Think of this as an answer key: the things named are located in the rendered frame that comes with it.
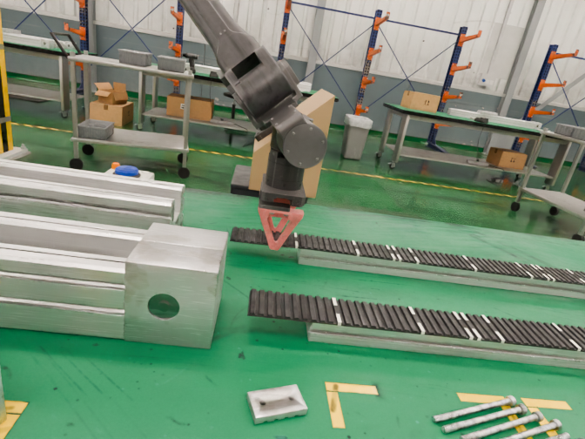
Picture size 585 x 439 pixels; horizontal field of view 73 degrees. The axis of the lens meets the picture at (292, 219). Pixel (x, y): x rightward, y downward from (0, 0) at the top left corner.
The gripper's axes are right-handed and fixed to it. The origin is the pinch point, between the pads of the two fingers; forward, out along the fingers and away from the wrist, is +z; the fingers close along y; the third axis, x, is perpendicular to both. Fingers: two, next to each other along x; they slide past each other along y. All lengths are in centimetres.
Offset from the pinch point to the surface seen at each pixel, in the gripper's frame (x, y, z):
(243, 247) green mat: -4.9, -1.4, 3.1
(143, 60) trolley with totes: -106, -284, -11
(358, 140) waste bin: 124, -473, 52
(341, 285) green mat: 10.7, 7.1, 3.2
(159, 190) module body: -19.1, -2.1, -4.7
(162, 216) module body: -17.0, 4.1, -2.9
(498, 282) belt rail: 38.6, 1.9, 2.1
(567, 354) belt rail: 36.7, 20.9, 1.3
